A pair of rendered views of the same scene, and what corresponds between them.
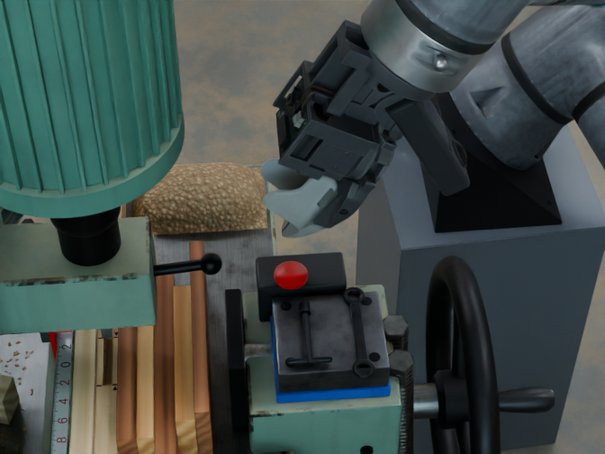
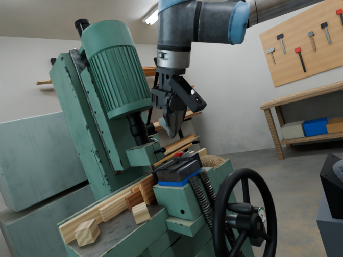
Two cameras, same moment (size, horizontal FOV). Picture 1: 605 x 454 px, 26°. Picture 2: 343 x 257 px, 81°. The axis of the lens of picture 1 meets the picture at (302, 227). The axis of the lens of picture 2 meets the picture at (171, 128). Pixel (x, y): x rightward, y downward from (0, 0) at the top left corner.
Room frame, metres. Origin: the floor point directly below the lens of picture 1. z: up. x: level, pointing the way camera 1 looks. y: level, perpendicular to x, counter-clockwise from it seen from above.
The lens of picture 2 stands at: (0.37, -0.49, 1.14)
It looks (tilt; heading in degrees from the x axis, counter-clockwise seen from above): 3 degrees down; 52
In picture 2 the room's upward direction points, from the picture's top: 19 degrees counter-clockwise
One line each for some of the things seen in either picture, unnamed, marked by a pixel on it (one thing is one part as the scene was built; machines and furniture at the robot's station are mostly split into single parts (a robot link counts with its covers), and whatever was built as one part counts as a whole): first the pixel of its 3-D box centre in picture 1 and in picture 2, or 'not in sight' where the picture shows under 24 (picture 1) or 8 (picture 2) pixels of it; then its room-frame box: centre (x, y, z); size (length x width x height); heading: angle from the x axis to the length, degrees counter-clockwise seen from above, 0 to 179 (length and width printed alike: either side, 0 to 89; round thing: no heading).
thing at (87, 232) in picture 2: not in sight; (87, 232); (0.46, 0.10, 0.92); 0.05 x 0.04 x 0.04; 52
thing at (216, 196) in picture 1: (198, 188); (206, 160); (0.96, 0.11, 0.92); 0.14 x 0.09 x 0.04; 95
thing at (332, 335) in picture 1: (321, 322); (181, 166); (0.73, -0.02, 0.99); 0.13 x 0.11 x 0.06; 5
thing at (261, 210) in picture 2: not in sight; (258, 216); (1.02, -0.01, 0.65); 0.06 x 0.04 x 0.08; 5
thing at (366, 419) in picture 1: (318, 376); (187, 190); (0.72, -0.01, 0.91); 0.15 x 0.14 x 0.09; 5
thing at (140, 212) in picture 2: not in sight; (141, 212); (0.58, 0.03, 0.92); 0.05 x 0.04 x 0.03; 66
